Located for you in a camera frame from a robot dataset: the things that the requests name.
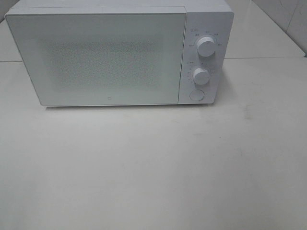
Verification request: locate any round white door-release button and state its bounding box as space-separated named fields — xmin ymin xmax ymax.
xmin=189 ymin=90 xmax=204 ymax=102

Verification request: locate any white timer knob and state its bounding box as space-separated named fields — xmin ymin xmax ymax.
xmin=192 ymin=68 xmax=211 ymax=85

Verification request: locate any white microwave door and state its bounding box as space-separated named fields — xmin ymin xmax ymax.
xmin=7 ymin=13 xmax=186 ymax=106

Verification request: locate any upper white power knob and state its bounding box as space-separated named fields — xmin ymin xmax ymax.
xmin=197 ymin=36 xmax=216 ymax=57

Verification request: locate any white microwave oven body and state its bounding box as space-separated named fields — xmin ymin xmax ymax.
xmin=5 ymin=0 xmax=234 ymax=106

